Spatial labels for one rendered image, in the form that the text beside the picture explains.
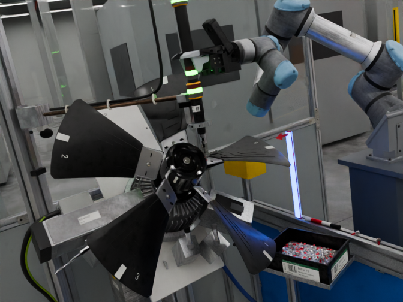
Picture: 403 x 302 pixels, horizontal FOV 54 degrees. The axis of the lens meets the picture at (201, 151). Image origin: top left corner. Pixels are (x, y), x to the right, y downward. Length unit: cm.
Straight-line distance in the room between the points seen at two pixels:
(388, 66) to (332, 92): 393
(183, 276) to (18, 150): 74
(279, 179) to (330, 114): 320
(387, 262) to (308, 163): 135
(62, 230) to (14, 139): 52
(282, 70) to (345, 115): 450
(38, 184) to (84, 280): 54
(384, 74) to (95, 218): 112
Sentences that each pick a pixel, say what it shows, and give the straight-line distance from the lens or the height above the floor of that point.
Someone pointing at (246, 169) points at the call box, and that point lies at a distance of 157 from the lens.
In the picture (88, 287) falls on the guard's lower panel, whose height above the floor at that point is 57.
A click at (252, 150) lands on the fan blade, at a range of 126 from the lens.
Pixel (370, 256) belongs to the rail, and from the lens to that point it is 134.
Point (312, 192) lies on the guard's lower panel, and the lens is 263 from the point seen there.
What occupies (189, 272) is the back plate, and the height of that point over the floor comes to 86.
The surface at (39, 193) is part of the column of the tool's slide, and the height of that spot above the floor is 110.
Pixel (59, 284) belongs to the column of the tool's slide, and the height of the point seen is 73.
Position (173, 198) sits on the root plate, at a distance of 111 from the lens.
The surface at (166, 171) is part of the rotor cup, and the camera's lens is 108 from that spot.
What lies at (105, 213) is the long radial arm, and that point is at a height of 111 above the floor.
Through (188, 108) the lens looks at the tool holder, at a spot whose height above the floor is 135.
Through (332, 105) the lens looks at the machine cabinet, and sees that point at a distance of 552.
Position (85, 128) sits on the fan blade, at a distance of 112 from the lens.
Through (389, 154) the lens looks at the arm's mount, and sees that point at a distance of 159.
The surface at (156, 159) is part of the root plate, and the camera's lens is 112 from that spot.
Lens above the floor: 150
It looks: 14 degrees down
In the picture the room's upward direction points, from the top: 10 degrees counter-clockwise
